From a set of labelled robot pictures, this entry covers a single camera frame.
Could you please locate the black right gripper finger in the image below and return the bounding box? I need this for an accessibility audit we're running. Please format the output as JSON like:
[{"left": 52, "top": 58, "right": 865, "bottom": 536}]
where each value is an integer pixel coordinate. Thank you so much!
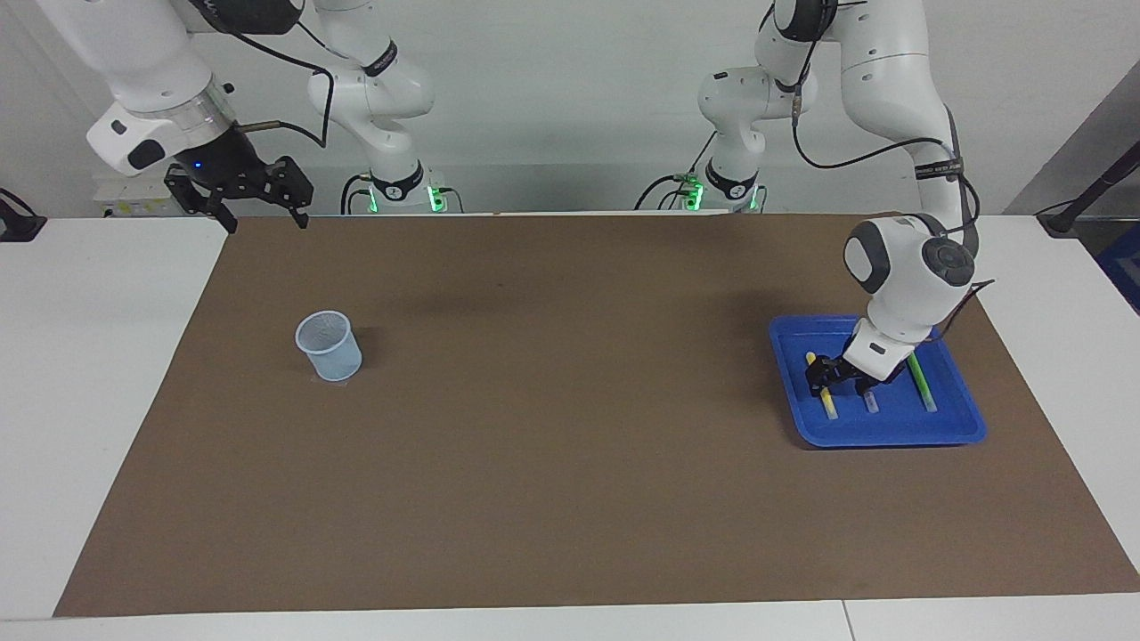
[
  {"left": 165, "top": 165, "right": 239, "bottom": 235},
  {"left": 263, "top": 156, "right": 315, "bottom": 231}
]

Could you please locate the yellow highlighter pen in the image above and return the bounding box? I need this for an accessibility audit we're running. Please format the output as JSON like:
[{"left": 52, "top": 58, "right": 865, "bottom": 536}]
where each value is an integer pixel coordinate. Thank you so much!
[{"left": 805, "top": 352, "right": 839, "bottom": 420}]

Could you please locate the green highlighter pen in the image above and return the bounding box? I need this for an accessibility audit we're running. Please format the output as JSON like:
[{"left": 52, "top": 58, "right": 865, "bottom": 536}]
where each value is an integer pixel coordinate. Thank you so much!
[{"left": 908, "top": 354, "right": 938, "bottom": 413}]

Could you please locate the blue plastic tray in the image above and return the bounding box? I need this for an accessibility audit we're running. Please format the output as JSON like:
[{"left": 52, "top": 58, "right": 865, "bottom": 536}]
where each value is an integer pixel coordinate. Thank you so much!
[{"left": 768, "top": 313, "right": 988, "bottom": 449}]

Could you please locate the translucent plastic cup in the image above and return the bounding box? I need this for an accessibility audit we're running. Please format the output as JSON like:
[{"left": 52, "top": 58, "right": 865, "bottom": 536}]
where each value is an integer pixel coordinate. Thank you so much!
[{"left": 295, "top": 310, "right": 363, "bottom": 383}]

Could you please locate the black table clamp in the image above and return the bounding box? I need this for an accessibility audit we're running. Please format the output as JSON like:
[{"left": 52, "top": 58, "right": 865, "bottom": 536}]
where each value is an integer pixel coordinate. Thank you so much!
[{"left": 0, "top": 187, "right": 47, "bottom": 243}]

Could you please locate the brown table mat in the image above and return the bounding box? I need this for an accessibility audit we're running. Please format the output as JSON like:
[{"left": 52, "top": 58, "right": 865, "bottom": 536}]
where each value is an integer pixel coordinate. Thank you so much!
[{"left": 53, "top": 212, "right": 1140, "bottom": 618}]

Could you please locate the black stand pole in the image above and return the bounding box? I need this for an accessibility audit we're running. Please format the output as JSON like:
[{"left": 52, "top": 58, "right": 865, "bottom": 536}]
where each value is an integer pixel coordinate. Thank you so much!
[{"left": 1038, "top": 142, "right": 1140, "bottom": 237}]

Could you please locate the blue box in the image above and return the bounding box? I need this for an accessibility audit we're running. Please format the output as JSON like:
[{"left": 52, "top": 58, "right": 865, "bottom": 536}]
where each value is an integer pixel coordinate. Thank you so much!
[{"left": 1095, "top": 223, "right": 1140, "bottom": 314}]

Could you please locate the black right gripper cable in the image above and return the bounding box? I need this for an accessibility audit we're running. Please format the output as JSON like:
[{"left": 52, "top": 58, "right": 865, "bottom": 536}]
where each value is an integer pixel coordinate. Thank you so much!
[{"left": 191, "top": 0, "right": 336, "bottom": 148}]

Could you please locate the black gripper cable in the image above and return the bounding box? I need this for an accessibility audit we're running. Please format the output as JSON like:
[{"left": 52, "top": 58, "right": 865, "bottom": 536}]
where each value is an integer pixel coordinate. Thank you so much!
[
  {"left": 757, "top": 0, "right": 997, "bottom": 344},
  {"left": 191, "top": 0, "right": 336, "bottom": 148}
]

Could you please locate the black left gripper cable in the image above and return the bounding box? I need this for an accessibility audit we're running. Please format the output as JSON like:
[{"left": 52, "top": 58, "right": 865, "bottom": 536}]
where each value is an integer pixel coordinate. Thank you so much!
[{"left": 757, "top": 0, "right": 997, "bottom": 344}]

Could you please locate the black left base cable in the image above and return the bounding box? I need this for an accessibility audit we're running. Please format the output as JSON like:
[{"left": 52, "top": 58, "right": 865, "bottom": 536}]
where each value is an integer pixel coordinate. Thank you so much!
[{"left": 634, "top": 134, "right": 713, "bottom": 212}]

